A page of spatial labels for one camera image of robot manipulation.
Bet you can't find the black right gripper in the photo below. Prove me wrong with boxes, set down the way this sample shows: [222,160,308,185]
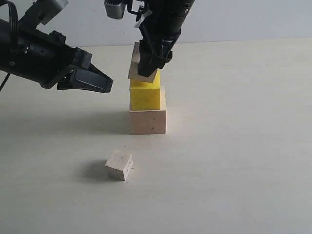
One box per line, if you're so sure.
[138,15,182,77]

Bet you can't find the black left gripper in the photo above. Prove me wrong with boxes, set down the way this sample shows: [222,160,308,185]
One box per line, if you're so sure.
[21,30,114,93]

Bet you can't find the medium wooden cube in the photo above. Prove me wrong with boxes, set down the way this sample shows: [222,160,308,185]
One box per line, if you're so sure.
[128,42,158,83]

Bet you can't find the yellow foam cube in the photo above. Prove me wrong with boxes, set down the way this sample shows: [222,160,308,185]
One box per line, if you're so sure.
[130,71,160,111]

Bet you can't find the small wooden cube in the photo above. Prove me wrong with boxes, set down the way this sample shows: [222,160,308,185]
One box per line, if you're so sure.
[105,150,134,181]

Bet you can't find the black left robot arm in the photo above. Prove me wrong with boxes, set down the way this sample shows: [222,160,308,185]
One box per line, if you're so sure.
[0,20,113,93]

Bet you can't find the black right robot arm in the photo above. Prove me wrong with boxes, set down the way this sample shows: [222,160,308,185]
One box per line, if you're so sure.
[138,0,194,77]

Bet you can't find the large wooden cube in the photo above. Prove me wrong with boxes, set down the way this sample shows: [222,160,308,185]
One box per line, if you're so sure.
[129,86,167,135]

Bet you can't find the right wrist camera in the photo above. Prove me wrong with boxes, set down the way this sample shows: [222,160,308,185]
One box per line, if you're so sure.
[104,0,153,28]

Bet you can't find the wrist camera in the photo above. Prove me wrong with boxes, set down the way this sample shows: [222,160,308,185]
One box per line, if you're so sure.
[104,0,153,28]
[19,0,69,26]

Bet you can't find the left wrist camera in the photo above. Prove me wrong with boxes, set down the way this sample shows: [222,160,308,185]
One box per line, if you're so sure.
[19,0,69,26]

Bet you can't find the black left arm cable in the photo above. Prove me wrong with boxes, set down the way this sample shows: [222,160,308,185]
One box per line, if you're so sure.
[0,0,20,92]

